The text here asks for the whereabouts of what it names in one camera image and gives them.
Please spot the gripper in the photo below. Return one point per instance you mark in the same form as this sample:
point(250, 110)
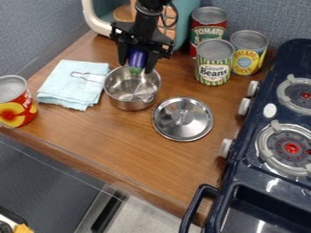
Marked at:
point(139, 38)

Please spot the purple toy eggplant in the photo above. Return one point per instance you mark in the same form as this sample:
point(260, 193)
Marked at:
point(137, 61)

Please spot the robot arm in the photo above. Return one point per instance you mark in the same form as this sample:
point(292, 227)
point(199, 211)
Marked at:
point(146, 18)

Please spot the silver pot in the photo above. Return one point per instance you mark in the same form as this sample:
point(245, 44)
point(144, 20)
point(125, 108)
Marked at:
point(133, 88)

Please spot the silver pot lid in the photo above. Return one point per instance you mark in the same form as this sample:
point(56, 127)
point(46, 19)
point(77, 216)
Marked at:
point(182, 119)

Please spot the teal toy microwave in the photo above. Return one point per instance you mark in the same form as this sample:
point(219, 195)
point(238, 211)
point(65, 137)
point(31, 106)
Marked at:
point(121, 15)

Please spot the light blue cloth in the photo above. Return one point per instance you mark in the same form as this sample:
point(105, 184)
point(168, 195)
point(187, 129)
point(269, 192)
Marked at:
point(73, 84)

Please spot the red tomato can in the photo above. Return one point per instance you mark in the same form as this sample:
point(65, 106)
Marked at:
point(208, 28)

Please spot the green beans can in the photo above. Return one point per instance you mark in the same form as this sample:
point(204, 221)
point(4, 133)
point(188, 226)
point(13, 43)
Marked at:
point(214, 62)

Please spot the yellow pineapple can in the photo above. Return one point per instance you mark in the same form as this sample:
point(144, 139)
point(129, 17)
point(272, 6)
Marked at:
point(248, 52)

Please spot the red and yellow can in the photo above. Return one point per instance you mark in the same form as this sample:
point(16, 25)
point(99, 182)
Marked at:
point(15, 101)

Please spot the toy stove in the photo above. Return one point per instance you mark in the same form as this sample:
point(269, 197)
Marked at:
point(267, 145)

